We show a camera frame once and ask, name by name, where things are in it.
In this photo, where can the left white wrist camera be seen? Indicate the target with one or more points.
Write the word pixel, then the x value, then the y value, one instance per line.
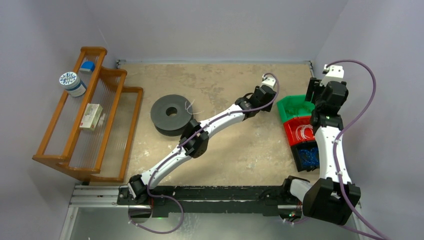
pixel 269 81

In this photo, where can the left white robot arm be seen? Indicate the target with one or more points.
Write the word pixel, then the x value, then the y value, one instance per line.
pixel 195 139

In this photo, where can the green plastic bin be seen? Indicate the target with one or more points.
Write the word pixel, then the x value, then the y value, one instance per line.
pixel 293 106

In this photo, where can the white red carton box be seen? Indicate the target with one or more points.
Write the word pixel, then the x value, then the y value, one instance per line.
pixel 91 116

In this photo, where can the blue white round tin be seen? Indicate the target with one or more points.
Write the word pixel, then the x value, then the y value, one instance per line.
pixel 72 84

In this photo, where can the black plastic bin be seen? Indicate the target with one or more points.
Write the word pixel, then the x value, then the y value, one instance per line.
pixel 306 156

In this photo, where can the blue white small box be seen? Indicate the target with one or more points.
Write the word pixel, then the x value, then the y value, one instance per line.
pixel 87 67

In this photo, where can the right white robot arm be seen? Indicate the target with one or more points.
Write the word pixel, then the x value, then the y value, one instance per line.
pixel 333 196

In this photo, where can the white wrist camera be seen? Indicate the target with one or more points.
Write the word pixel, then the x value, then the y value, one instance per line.
pixel 269 81
pixel 332 73

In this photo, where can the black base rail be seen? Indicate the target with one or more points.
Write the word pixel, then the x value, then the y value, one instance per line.
pixel 269 201

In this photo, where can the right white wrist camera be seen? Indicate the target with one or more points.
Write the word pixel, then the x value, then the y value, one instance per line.
pixel 332 73

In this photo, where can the wooden rack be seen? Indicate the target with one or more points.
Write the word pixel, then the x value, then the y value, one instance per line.
pixel 101 155

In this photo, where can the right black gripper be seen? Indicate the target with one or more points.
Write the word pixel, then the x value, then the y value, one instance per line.
pixel 313 90

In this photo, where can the aluminium frame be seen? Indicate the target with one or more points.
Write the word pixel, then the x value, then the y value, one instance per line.
pixel 94 214

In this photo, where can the red plastic bin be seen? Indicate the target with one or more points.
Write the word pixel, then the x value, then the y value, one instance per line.
pixel 298 130

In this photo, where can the black cable spool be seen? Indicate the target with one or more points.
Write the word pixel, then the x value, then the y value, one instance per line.
pixel 170 114

